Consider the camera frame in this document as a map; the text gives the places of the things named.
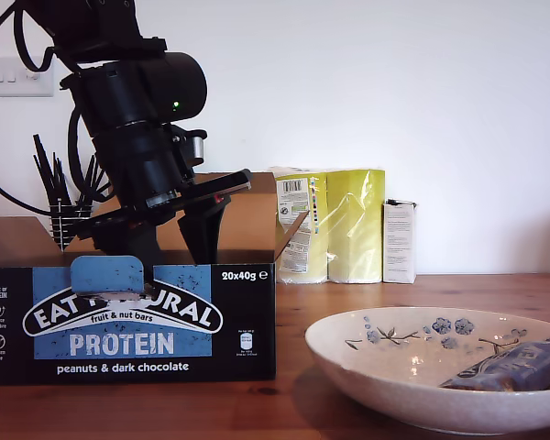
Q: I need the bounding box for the yellow paper towel pack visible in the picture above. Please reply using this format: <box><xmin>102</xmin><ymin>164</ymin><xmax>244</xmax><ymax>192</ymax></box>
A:
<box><xmin>269</xmin><ymin>167</ymin><xmax>387</xmax><ymax>285</ymax></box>

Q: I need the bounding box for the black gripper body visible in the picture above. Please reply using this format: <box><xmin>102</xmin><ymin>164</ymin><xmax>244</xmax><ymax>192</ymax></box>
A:
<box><xmin>75</xmin><ymin>122</ymin><xmax>253</xmax><ymax>240</ymax></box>

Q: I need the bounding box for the small white printed carton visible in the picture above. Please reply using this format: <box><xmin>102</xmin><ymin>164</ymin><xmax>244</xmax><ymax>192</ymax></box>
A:
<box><xmin>381</xmin><ymin>198</ymin><xmax>418</xmax><ymax>284</ymax></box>

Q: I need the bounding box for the black blue snackbar carton box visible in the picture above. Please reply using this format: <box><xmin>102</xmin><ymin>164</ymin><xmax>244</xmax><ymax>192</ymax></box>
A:
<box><xmin>0</xmin><ymin>171</ymin><xmax>312</xmax><ymax>387</ymax></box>

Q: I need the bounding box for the blue snackbar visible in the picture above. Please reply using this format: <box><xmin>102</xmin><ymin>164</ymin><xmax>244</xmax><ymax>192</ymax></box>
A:
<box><xmin>437</xmin><ymin>332</ymin><xmax>550</xmax><ymax>393</ymax></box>

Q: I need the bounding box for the long thin black cable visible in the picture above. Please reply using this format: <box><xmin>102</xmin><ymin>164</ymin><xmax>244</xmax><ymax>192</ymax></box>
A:
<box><xmin>0</xmin><ymin>0</ymin><xmax>56</xmax><ymax>217</ymax></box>

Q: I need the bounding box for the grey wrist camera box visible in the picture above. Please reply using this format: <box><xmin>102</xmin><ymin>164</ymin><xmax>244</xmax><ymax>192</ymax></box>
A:
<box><xmin>170</xmin><ymin>128</ymin><xmax>208</xmax><ymax>183</ymax></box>

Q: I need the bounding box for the white wall light switch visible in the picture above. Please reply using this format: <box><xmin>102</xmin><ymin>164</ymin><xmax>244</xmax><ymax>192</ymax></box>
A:
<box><xmin>0</xmin><ymin>56</ymin><xmax>56</xmax><ymax>98</ymax></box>

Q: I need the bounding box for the white floral ceramic plate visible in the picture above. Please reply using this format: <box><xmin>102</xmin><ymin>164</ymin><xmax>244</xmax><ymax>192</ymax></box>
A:
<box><xmin>303</xmin><ymin>306</ymin><xmax>550</xmax><ymax>435</ymax></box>

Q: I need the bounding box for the wire mesh stick holder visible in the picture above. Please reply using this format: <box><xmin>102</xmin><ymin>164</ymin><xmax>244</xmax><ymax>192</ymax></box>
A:
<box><xmin>48</xmin><ymin>203</ymin><xmax>94</xmax><ymax>252</ymax></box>

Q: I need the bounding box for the thick black cable loop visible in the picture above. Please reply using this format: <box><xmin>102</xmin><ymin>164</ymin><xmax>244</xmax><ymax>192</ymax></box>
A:
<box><xmin>14</xmin><ymin>0</ymin><xmax>57</xmax><ymax>73</ymax></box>

